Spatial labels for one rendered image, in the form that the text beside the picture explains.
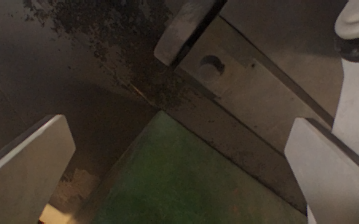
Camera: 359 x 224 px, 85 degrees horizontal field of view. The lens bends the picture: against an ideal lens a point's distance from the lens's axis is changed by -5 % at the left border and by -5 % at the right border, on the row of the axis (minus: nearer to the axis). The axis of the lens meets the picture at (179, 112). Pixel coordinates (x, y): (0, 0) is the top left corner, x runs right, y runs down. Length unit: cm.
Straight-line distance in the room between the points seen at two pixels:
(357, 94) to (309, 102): 21
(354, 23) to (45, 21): 82
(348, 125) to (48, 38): 86
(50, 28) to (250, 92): 69
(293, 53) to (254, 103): 12
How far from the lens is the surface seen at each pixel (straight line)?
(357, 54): 33
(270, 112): 48
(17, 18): 96
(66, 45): 84
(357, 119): 27
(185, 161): 66
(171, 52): 44
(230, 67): 41
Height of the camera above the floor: 60
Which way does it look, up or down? 55 degrees down
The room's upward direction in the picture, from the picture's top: 156 degrees counter-clockwise
